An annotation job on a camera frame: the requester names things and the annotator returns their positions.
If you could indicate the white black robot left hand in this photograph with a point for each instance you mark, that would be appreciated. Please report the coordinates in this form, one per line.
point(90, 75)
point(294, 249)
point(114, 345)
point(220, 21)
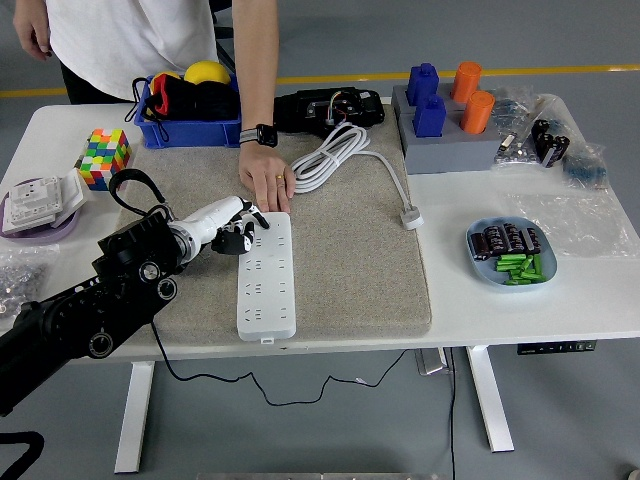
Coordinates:
point(215, 215)

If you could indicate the person's right hand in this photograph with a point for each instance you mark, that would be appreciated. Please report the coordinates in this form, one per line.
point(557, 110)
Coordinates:
point(32, 32)

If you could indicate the person's left hand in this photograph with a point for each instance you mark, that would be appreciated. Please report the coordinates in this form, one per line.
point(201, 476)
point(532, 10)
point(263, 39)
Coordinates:
point(265, 172)

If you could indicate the white power strip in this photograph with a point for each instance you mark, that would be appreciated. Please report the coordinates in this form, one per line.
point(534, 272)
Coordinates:
point(270, 315)

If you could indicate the person's left forearm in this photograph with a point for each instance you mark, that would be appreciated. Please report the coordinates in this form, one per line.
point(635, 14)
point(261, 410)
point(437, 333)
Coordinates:
point(255, 65)

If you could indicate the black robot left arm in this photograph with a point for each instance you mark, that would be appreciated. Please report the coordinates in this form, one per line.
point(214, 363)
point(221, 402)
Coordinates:
point(75, 315)

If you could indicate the person's right forearm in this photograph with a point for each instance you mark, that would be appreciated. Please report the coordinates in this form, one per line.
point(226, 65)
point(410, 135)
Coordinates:
point(31, 6)

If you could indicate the white power strip plug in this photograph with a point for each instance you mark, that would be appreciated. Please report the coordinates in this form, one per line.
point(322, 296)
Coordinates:
point(412, 219)

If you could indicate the black wrist watch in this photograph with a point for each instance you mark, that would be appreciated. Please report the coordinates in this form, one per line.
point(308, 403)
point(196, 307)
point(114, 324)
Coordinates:
point(262, 135)

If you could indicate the black electronic device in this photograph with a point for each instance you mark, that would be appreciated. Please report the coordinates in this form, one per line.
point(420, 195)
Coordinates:
point(300, 112)

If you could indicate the blue plastic bin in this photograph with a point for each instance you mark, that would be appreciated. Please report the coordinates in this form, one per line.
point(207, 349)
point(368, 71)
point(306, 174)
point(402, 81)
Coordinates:
point(190, 134)

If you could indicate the black red cloth bag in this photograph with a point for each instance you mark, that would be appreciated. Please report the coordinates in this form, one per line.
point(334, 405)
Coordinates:
point(210, 102)

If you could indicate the person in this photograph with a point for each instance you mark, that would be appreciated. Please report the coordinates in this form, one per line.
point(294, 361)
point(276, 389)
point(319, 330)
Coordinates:
point(125, 40)

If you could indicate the large yellow ball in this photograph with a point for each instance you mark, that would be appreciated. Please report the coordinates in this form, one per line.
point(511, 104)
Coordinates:
point(206, 72)

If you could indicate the multicolour puzzle cube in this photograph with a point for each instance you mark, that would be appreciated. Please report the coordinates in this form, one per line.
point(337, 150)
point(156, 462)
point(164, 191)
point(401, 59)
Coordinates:
point(107, 155)

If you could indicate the small yellow ball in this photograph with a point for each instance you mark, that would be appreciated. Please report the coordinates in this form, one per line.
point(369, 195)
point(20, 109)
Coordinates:
point(167, 76)

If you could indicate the grey-brown mat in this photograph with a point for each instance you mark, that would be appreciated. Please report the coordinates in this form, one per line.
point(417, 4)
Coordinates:
point(350, 280)

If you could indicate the grey block holder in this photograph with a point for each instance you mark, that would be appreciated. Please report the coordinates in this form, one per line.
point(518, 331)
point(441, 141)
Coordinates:
point(398, 97)
point(450, 155)

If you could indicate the blue bottle-shaped block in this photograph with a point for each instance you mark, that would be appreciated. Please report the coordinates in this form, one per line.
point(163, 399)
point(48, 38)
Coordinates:
point(422, 80)
point(429, 117)

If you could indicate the purple round dish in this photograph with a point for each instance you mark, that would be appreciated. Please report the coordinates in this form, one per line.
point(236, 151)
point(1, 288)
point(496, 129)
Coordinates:
point(42, 238)

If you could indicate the clear bag of screws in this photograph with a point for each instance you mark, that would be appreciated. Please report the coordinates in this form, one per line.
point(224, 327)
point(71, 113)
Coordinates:
point(22, 277)

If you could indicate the white table leg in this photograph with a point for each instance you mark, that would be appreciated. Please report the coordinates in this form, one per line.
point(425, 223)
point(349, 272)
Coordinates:
point(134, 415)
point(492, 400)

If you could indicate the orange cylinder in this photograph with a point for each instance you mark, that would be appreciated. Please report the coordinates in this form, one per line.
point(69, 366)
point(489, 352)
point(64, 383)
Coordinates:
point(466, 80)
point(477, 112)

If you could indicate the black capacitor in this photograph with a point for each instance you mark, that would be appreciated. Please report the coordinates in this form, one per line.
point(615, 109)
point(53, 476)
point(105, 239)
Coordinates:
point(481, 246)
point(533, 240)
point(495, 239)
point(512, 237)

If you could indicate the light blue plate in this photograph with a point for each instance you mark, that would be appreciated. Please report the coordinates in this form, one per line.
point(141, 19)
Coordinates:
point(482, 272)

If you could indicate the clear bag metal parts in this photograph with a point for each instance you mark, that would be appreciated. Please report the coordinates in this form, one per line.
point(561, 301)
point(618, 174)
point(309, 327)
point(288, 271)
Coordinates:
point(515, 150)

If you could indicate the silver box under table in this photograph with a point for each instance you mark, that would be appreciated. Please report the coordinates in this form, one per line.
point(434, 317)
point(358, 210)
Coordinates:
point(431, 361)

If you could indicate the clear bag blue components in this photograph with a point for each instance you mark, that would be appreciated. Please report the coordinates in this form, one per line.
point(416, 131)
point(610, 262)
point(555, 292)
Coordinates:
point(512, 107)

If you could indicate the green battery cell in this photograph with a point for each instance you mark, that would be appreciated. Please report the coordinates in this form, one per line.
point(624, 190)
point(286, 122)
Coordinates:
point(507, 266)
point(531, 275)
point(538, 264)
point(510, 259)
point(517, 281)

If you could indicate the clear bag black capacitors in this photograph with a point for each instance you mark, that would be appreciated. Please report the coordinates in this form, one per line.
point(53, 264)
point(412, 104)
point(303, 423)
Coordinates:
point(550, 142)

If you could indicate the empty clear plastic bag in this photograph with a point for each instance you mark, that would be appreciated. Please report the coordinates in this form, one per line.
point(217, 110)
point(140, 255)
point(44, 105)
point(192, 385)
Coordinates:
point(575, 225)

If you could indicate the clear bag blue resistors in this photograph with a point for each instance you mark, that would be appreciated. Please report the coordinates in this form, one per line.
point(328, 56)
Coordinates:
point(585, 167)

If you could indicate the black table control panel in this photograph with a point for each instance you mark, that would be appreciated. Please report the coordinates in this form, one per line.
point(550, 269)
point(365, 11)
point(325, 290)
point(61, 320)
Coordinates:
point(555, 348)

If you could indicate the white switch panel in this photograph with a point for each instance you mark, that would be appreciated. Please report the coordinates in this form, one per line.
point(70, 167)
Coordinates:
point(72, 195)

